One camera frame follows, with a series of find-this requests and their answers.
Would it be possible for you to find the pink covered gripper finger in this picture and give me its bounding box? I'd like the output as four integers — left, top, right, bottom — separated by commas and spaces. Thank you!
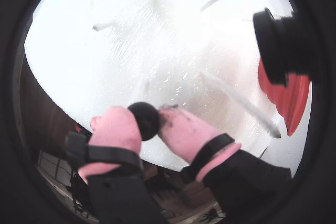
64, 105, 169, 224
157, 104, 292, 224

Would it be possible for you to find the dark blueberry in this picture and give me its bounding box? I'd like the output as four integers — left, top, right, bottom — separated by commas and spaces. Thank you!
127, 102, 161, 142

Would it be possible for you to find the red collapsible cup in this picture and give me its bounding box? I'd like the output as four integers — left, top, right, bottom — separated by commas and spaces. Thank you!
257, 58, 311, 137

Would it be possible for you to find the long white paper stick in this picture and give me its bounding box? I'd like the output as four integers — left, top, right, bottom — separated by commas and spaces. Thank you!
198, 69, 282, 140

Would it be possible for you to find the white foam board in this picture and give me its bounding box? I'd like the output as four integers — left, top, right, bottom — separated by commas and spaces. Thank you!
25, 0, 295, 169

